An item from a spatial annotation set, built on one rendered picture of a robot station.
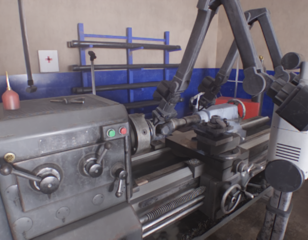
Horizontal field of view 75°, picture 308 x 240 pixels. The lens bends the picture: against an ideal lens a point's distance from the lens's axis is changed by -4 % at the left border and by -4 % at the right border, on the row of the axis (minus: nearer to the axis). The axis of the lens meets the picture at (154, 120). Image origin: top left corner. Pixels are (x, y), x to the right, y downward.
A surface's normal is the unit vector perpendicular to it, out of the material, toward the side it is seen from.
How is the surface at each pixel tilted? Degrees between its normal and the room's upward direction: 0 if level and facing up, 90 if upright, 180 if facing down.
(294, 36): 90
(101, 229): 32
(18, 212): 90
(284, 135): 90
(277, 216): 90
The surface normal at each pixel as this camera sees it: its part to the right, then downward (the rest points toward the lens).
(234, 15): -0.64, 0.18
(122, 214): 0.31, -0.70
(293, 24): -0.81, 0.16
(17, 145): 0.58, 0.22
